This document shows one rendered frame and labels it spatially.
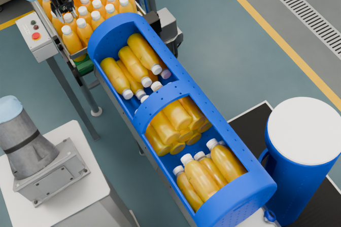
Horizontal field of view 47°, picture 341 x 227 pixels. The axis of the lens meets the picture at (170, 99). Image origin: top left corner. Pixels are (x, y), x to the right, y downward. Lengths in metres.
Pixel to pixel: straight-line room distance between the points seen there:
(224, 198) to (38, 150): 0.57
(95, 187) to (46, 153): 0.20
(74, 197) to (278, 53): 2.06
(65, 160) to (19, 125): 0.17
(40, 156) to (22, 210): 0.22
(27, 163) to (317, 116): 1.02
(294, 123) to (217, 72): 1.44
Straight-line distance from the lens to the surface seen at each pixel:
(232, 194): 1.20
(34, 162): 1.25
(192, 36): 3.11
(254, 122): 2.52
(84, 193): 1.35
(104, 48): 1.70
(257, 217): 1.50
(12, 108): 1.24
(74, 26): 1.88
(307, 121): 1.55
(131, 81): 1.64
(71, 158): 1.23
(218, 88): 2.82
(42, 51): 1.84
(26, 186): 1.26
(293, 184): 1.66
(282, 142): 1.49
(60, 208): 1.36
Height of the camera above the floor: 2.37
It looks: 58 degrees down
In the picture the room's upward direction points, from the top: 11 degrees counter-clockwise
